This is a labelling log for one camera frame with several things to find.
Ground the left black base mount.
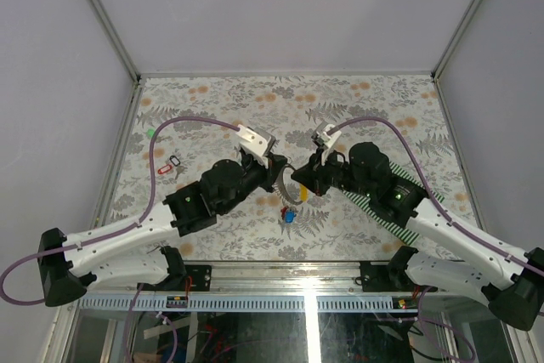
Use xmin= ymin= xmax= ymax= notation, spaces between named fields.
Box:
xmin=158 ymin=264 xmax=213 ymax=292

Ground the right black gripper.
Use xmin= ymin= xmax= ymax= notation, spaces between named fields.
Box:
xmin=291 ymin=145 xmax=374 ymax=199

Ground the blue slotted cable duct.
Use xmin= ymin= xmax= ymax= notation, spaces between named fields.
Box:
xmin=78 ymin=294 xmax=394 ymax=313

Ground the metal key organizer ring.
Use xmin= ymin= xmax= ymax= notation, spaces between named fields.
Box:
xmin=271 ymin=162 xmax=309 ymax=206

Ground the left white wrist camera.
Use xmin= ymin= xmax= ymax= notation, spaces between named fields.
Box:
xmin=235 ymin=125 xmax=276 ymax=169

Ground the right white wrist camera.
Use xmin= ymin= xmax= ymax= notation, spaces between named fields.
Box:
xmin=311 ymin=122 xmax=342 ymax=166

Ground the red tag key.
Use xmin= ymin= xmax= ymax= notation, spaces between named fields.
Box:
xmin=157 ymin=164 xmax=173 ymax=175

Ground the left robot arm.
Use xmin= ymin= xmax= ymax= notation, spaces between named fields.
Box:
xmin=38 ymin=154 xmax=287 ymax=307

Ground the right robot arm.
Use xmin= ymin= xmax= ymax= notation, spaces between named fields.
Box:
xmin=292 ymin=142 xmax=543 ymax=331

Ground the green striped cloth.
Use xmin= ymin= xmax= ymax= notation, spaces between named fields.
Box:
xmin=343 ymin=162 xmax=428 ymax=246

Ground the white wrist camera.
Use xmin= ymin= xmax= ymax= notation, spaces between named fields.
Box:
xmin=235 ymin=125 xmax=276 ymax=169
xmin=311 ymin=122 xmax=342 ymax=166

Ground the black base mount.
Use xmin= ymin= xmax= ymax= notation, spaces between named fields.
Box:
xmin=158 ymin=264 xmax=213 ymax=292
xmin=359 ymin=261 xmax=428 ymax=292

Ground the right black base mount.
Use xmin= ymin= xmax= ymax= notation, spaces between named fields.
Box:
xmin=359 ymin=261 xmax=428 ymax=292

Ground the aluminium front rail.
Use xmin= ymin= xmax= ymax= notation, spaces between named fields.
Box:
xmin=63 ymin=258 xmax=522 ymax=296

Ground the black tag key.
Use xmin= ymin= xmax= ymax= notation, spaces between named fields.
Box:
xmin=168 ymin=155 xmax=185 ymax=179

